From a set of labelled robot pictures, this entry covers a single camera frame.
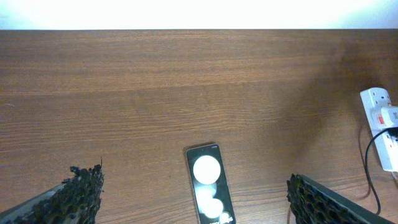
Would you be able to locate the white USB wall charger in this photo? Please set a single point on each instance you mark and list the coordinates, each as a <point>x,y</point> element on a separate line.
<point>384,117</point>

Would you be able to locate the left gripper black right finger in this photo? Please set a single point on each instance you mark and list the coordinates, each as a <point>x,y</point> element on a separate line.
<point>311,202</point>

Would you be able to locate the black Samsung Galaxy smartphone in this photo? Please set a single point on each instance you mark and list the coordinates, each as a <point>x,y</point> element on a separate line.
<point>210,185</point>

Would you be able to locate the white power strip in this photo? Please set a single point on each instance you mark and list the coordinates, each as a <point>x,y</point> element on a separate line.
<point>386,144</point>

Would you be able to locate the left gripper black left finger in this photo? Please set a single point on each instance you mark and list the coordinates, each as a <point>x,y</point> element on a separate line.
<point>75,200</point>

